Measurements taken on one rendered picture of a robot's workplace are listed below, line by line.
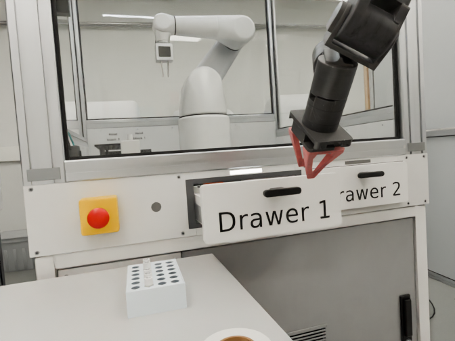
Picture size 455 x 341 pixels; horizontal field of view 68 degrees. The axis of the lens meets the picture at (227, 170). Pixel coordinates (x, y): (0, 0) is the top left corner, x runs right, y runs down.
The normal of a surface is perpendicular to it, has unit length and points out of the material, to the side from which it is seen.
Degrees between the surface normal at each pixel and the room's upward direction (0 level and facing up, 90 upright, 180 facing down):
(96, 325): 0
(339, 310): 90
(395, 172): 90
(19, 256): 96
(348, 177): 90
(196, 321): 0
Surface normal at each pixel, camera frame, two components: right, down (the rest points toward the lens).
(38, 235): 0.29, 0.03
